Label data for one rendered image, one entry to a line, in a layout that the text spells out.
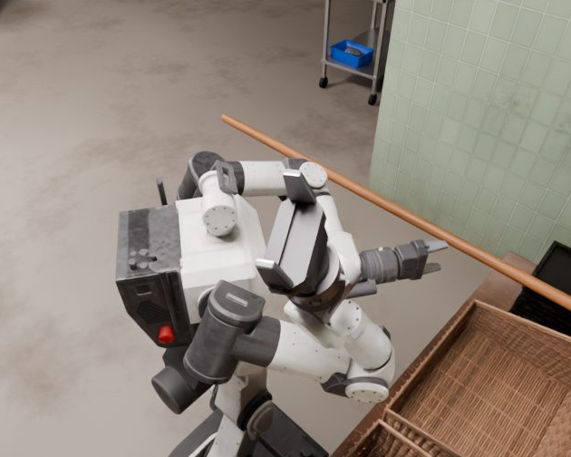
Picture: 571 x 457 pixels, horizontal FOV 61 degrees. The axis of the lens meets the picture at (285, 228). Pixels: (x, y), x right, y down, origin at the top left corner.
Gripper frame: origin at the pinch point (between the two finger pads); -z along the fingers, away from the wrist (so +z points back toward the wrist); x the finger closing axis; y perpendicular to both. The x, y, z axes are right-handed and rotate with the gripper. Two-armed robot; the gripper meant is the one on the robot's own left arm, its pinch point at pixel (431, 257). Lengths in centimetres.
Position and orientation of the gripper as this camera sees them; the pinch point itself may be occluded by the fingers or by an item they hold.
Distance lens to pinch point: 127.4
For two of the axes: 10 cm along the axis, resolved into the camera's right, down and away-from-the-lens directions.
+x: 0.0, 7.2, 6.9
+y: 2.0, 6.8, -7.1
